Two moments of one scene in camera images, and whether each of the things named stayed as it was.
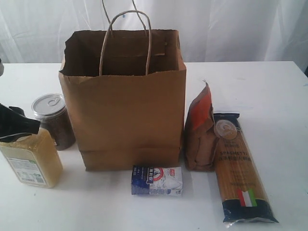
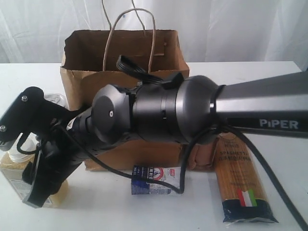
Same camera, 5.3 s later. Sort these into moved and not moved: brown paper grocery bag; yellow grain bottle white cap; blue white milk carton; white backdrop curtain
Moved: yellow grain bottle white cap; brown paper grocery bag
Not moved: blue white milk carton; white backdrop curtain
